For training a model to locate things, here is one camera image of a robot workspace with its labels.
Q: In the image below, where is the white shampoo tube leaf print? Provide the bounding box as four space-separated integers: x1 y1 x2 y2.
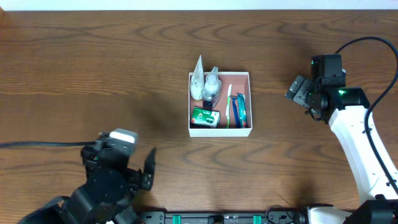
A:
190 56 205 100

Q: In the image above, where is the clear spray bottle blue liquid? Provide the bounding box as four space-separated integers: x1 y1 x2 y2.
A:
201 67 221 110

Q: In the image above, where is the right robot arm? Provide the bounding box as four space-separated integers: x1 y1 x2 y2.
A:
285 76 397 223

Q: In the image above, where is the blue disposable razor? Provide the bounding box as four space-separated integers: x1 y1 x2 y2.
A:
231 96 241 128

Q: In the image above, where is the green toothpaste tube white cap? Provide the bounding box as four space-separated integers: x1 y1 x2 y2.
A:
237 93 248 128

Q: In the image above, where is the white cardboard box pink inside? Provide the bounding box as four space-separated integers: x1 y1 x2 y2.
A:
187 72 253 138

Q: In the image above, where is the green soap box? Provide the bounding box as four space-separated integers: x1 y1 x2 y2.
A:
190 107 220 128

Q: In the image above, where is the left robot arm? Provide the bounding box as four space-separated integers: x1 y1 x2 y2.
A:
20 138 156 224

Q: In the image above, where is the green white toothbrush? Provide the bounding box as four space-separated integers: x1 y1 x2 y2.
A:
225 84 232 129

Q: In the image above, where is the black left cable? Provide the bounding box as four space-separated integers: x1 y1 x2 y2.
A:
0 141 97 149

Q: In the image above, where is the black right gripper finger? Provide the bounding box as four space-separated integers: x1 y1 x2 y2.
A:
294 78 313 108
285 75 307 100

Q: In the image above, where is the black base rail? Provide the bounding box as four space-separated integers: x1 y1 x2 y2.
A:
136 203 352 224

